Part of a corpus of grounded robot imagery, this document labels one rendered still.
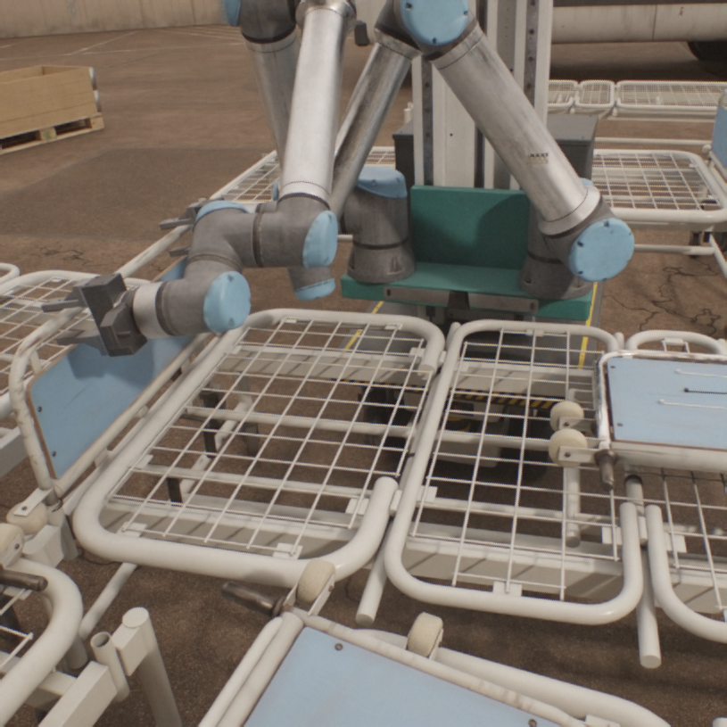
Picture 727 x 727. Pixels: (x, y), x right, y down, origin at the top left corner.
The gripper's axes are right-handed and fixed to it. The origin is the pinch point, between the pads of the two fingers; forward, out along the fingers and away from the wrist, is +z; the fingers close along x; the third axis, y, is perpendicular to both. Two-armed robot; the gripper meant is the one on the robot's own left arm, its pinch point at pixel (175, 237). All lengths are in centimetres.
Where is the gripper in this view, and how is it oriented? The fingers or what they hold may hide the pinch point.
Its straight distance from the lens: 167.6
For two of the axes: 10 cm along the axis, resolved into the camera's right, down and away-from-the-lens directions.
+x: 2.1, 8.7, 4.4
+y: -2.2, 4.8, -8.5
